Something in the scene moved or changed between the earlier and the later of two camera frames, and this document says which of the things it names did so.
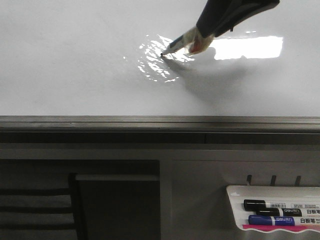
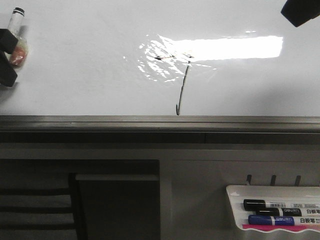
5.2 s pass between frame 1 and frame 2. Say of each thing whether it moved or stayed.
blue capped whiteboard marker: stayed
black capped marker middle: stayed
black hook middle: stayed
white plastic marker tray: stayed
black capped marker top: stayed
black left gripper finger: moved
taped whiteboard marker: moved
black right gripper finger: moved
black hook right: stayed
